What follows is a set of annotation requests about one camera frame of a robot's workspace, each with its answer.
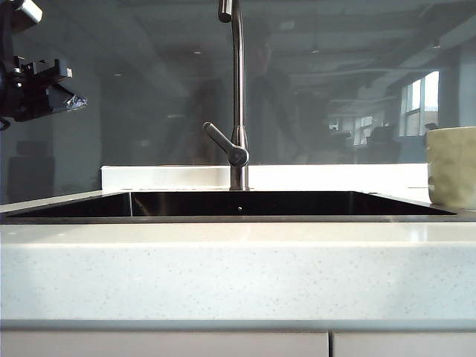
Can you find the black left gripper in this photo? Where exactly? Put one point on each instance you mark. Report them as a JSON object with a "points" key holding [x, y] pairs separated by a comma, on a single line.
{"points": [[33, 72]]}

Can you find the pale green ceramic mug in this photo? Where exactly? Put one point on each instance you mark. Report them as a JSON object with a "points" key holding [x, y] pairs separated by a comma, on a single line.
{"points": [[451, 167]]}

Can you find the stainless steel gooseneck faucet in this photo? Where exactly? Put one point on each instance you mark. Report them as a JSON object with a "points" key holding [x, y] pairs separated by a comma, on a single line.
{"points": [[238, 93]]}

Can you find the black rectangular sink basin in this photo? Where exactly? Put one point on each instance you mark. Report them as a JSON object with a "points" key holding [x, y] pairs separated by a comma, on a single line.
{"points": [[241, 204]]}

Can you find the white stone backsplash ledge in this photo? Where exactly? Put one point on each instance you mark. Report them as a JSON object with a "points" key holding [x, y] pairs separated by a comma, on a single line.
{"points": [[167, 177]]}

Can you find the wide beige cabinet door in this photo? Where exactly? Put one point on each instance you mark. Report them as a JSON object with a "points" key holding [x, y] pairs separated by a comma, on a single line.
{"points": [[163, 346]]}

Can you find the narrow beige cabinet door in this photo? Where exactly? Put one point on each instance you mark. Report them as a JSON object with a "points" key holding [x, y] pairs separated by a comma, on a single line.
{"points": [[405, 346]]}

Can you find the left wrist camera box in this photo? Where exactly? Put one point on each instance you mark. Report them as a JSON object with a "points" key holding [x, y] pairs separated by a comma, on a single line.
{"points": [[28, 9]]}

